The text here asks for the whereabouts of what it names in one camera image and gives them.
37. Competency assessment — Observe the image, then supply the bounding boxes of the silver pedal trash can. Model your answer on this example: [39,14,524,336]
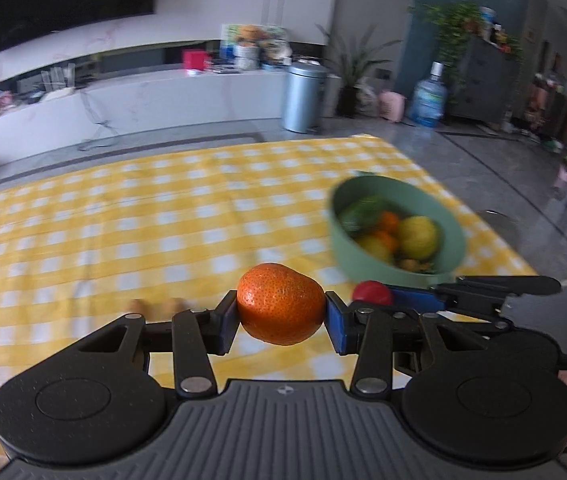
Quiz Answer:
[282,61,328,134]

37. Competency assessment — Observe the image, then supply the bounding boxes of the red tomato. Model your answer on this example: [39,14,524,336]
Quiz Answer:
[353,281,394,306]

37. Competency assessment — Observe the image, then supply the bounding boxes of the tall potted plant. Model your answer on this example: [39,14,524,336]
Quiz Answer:
[316,25,400,119]

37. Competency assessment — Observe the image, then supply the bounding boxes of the yellow checked tablecloth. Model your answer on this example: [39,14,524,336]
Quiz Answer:
[0,135,539,397]

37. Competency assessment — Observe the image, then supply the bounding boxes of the brown teddy bear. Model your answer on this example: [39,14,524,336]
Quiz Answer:
[238,25,264,49]

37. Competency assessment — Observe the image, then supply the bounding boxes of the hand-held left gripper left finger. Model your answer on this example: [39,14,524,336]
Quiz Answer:
[78,291,238,398]

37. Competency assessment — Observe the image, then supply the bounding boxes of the yellow lemon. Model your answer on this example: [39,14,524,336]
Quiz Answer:
[358,236,395,265]
[397,216,439,259]

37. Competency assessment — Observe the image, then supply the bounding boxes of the red box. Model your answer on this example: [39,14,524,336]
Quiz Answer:
[182,50,208,72]

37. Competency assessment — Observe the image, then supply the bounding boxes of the white plastic bag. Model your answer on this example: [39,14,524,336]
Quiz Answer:
[358,80,379,116]

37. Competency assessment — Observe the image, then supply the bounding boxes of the green cucumber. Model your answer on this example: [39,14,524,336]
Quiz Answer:
[339,199,389,233]

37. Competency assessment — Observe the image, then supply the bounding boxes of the blue water jug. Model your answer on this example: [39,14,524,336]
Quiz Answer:
[411,61,449,128]

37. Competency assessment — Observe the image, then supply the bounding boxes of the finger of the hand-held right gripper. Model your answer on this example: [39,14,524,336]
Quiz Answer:
[433,275,563,301]
[391,287,509,333]

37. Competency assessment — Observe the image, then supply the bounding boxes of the grey drawer cabinet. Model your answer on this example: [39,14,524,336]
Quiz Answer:
[451,35,520,124]

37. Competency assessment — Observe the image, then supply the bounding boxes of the colourful picture board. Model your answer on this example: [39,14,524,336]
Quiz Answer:
[221,23,290,57]

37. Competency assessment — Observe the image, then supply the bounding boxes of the black hanging cable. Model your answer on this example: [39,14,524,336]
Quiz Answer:
[78,90,125,152]

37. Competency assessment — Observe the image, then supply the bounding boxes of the small brown kiwi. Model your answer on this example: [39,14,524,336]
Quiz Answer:
[397,257,434,274]

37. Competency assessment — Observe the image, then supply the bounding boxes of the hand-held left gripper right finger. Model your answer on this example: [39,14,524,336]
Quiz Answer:
[326,291,491,396]

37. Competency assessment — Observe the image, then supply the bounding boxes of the black wall television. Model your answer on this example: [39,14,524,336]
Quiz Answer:
[0,0,157,60]

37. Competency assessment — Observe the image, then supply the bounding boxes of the green strainer bowl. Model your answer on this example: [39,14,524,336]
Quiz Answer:
[327,175,465,287]

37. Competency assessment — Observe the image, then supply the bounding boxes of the green climbing plant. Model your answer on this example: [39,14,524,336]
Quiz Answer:
[378,0,521,88]

